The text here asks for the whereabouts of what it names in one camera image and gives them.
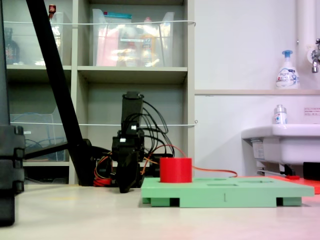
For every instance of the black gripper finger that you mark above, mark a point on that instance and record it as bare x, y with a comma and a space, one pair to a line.
122, 177
134, 175

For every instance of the red cylinder block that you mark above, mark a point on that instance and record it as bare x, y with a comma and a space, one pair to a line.
175, 170

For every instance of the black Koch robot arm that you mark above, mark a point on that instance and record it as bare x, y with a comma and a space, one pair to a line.
131, 110

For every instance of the green shape-hole board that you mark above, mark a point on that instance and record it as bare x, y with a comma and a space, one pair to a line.
200, 193

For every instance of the thin black tripod brace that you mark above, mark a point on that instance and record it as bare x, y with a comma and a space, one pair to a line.
45, 150

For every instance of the beige shelf unit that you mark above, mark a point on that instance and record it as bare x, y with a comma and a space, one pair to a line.
132, 72

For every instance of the pink pack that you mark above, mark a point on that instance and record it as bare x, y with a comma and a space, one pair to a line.
106, 50

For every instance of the yellow spray bottle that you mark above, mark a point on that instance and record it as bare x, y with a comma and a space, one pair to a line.
148, 47

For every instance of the large clear plastic bin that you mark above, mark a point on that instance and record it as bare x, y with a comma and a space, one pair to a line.
165, 50

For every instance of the notched black tripod leg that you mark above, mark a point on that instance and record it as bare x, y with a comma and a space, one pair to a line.
11, 162

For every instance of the clear plastic bin with bottles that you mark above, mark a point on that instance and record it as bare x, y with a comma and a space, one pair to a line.
30, 50

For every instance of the dark glass bottle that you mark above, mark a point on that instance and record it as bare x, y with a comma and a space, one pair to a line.
11, 50

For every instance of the small clear sanitizer bottle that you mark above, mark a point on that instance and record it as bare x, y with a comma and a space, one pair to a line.
280, 116

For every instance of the brown bottle with red cap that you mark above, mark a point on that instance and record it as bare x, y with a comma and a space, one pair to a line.
52, 11

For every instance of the white sink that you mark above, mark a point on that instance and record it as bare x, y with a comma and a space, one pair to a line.
295, 145

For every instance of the black box under sink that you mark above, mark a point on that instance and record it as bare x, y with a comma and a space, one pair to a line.
312, 171

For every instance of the white soap pump bottle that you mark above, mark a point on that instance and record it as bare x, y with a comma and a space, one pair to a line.
287, 75

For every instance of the metal faucet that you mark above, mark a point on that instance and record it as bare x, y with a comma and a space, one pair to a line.
315, 60

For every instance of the pink wall label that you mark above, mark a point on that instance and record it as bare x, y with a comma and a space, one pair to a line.
312, 111

